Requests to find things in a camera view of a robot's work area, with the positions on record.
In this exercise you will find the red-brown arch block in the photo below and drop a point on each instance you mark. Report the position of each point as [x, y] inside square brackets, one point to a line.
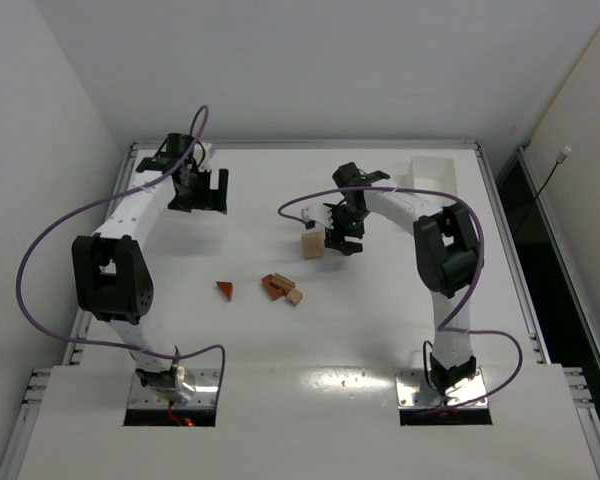
[273, 292]

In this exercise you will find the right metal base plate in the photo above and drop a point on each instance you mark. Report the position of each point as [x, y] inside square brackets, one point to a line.
[414, 393]

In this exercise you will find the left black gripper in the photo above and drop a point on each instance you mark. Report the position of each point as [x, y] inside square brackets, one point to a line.
[198, 200]

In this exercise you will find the red-brown triangle block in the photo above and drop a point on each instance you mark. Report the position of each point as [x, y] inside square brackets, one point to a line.
[226, 288]

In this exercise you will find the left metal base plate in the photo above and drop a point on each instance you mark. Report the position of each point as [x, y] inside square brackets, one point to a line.
[193, 389]

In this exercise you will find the black cable white plug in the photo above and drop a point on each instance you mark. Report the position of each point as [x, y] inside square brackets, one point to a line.
[559, 160]

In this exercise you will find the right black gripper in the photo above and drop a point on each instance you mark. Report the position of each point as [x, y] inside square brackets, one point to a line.
[344, 236]

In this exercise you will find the white plastic box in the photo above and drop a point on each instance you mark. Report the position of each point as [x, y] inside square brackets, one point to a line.
[428, 173]

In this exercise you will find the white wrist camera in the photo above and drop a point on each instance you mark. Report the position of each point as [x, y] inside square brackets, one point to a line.
[317, 214]
[204, 153]

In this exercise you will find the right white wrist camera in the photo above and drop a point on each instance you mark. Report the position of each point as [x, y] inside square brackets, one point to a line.
[317, 214]

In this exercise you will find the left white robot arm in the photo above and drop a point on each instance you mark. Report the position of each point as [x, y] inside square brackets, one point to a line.
[112, 279]

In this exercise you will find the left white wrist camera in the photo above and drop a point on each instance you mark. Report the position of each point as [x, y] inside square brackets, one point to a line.
[204, 153]

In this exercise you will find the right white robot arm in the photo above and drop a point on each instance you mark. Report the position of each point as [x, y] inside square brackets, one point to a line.
[446, 251]

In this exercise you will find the metal base plate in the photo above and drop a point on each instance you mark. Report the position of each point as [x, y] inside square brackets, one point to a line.
[414, 393]
[193, 389]

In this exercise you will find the small light wood cube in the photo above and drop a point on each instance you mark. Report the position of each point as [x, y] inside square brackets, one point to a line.
[294, 296]

